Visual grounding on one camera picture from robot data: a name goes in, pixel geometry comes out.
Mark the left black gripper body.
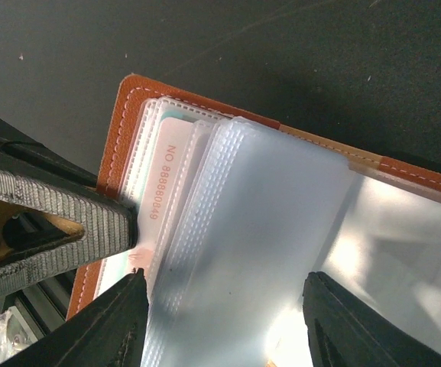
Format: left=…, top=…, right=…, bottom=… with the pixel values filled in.
left=0, top=110, right=99, bottom=268

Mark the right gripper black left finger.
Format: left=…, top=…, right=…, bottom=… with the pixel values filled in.
left=1, top=268, right=149, bottom=366

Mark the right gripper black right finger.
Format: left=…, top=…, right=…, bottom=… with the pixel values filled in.
left=303, top=271, right=441, bottom=366

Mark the pink white numbered card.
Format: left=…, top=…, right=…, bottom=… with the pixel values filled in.
left=127, top=117, right=201, bottom=271

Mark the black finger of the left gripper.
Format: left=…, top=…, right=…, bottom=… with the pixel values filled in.
left=0, top=165, right=138, bottom=297

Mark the brown leather card holder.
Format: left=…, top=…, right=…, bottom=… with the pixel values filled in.
left=68, top=74, right=441, bottom=366

